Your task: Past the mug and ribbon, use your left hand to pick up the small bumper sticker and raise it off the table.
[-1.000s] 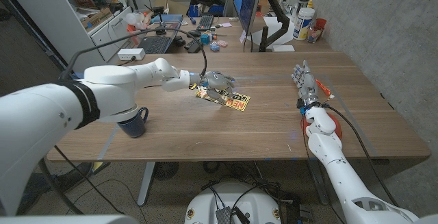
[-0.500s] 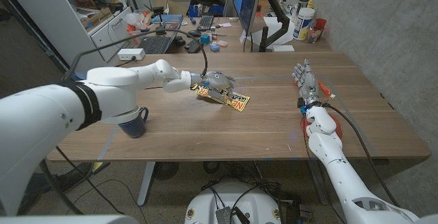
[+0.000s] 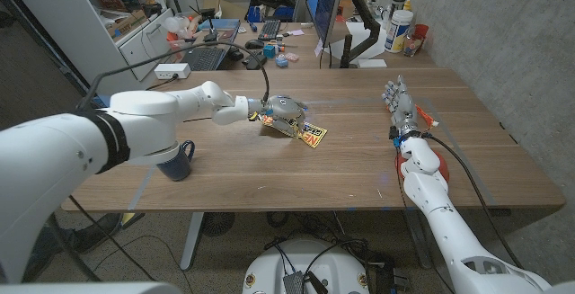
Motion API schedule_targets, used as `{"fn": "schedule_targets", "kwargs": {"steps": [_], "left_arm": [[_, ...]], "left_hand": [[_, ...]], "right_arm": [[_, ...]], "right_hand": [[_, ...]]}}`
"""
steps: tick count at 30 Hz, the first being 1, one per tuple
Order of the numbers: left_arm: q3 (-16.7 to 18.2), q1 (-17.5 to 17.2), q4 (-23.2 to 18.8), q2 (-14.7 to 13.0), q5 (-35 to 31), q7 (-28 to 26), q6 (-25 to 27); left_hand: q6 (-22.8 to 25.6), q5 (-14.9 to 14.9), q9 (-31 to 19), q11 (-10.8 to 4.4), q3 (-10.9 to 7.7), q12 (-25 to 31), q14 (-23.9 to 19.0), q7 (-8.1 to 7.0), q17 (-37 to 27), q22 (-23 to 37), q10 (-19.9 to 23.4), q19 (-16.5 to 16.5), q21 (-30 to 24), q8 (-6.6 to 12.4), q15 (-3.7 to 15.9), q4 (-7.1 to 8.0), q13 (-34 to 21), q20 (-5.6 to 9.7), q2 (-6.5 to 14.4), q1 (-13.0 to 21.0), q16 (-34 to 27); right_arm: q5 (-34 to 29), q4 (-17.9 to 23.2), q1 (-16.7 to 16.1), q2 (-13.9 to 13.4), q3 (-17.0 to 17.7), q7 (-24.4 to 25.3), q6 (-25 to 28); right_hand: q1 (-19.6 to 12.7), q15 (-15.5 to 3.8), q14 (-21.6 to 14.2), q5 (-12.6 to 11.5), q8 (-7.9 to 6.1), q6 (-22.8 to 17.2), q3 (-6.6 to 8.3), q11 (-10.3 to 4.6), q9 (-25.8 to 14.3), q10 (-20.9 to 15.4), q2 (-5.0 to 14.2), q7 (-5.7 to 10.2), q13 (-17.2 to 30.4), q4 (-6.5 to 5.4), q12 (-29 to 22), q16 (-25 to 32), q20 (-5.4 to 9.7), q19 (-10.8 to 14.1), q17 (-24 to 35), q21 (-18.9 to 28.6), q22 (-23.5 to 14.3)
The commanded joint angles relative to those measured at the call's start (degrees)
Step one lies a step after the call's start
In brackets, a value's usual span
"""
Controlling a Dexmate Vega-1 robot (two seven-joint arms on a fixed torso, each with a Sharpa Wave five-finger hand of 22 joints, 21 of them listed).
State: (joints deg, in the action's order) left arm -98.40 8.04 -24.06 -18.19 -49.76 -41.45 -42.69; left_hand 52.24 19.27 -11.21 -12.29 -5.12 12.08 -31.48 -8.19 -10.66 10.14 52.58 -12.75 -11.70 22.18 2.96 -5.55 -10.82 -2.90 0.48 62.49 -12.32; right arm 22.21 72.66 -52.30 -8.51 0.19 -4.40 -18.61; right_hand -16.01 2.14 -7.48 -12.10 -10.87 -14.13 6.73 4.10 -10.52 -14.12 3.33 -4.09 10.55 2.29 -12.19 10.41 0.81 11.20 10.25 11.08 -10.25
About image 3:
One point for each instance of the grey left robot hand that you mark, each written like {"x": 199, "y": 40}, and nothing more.
{"x": 285, "y": 107}

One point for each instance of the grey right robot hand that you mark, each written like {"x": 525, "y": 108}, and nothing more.
{"x": 404, "y": 112}

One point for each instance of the yellow new driver bumper sticker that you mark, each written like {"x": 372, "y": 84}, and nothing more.
{"x": 314, "y": 134}

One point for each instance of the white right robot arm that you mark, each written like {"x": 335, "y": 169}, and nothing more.
{"x": 449, "y": 231}

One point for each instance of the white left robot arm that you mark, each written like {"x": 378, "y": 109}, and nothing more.
{"x": 144, "y": 114}

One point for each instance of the dark blue mug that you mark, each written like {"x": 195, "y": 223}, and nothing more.
{"x": 182, "y": 166}

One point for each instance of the small blue white object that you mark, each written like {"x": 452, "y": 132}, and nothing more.
{"x": 281, "y": 61}

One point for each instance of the small pink object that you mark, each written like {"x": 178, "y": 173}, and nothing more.
{"x": 292, "y": 57}

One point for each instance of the black case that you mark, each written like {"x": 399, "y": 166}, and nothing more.
{"x": 253, "y": 64}

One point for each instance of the small blue cube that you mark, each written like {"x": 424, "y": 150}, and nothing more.
{"x": 269, "y": 51}

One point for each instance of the flat white box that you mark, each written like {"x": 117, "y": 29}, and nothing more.
{"x": 372, "y": 63}

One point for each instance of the red round disc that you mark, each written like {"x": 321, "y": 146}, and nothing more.
{"x": 442, "y": 166}

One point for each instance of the black computer mouse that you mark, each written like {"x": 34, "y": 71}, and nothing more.
{"x": 254, "y": 44}

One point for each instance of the red plastic cup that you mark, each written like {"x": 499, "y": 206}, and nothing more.
{"x": 418, "y": 38}

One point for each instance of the black keyboard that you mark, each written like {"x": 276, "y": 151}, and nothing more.
{"x": 269, "y": 29}

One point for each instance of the white wipes canister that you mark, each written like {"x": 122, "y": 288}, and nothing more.
{"x": 397, "y": 31}

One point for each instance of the white paper sheet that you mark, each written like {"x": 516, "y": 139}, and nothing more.
{"x": 359, "y": 38}

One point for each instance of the open laptop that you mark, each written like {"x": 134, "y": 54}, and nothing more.
{"x": 204, "y": 60}

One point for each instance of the blue storage bin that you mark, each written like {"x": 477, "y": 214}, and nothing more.
{"x": 283, "y": 13}

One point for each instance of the yellow bottle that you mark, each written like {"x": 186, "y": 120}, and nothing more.
{"x": 407, "y": 5}

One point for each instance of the computer monitor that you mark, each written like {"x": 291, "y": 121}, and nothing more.
{"x": 323, "y": 2}

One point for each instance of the white power strip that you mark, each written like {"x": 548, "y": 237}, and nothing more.
{"x": 170, "y": 70}

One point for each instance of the grey table leg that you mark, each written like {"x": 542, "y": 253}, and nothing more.
{"x": 418, "y": 240}
{"x": 192, "y": 240}

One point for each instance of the round black floor fan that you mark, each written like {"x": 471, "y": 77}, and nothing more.
{"x": 218, "y": 224}

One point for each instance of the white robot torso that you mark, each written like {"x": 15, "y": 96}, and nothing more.
{"x": 332, "y": 267}

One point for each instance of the cardboard box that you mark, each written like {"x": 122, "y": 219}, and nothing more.
{"x": 126, "y": 24}

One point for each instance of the white shelf cabinet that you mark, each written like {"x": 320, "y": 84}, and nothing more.
{"x": 90, "y": 24}

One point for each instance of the black leather shoe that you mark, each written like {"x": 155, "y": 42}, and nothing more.
{"x": 96, "y": 233}

